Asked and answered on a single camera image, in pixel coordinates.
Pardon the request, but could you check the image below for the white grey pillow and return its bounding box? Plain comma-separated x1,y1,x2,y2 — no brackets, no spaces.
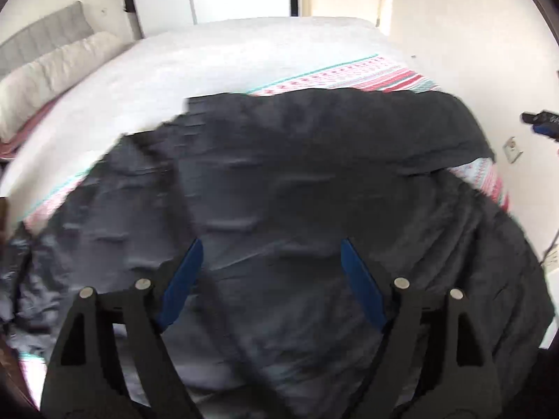
1,31,127,143

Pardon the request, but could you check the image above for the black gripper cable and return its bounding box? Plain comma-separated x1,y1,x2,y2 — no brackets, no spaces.
539,226,559,267

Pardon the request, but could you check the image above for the grey padded headboard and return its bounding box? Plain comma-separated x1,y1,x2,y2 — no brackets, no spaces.
1,1,94,78

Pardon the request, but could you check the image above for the dark navy quilted puffer jacket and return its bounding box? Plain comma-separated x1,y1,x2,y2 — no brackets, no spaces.
1,89,554,418

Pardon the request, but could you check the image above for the white wall socket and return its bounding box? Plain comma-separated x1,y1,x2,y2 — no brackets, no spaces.
503,136,523,164

